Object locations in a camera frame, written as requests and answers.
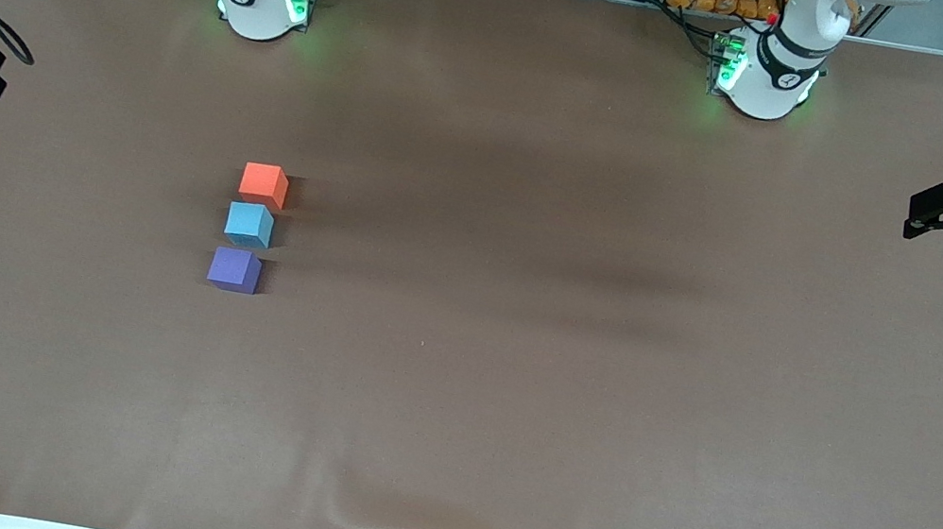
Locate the light blue foam block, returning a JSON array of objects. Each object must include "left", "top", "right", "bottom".
[{"left": 222, "top": 199, "right": 278, "bottom": 252}]

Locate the purple foam block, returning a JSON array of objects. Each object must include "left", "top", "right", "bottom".
[{"left": 205, "top": 245, "right": 266, "bottom": 297}]

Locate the orange foam block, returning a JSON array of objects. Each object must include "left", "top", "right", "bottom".
[{"left": 236, "top": 161, "right": 293, "bottom": 213}]

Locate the brown table cover mat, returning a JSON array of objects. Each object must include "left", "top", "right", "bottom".
[{"left": 0, "top": 0, "right": 943, "bottom": 529}]

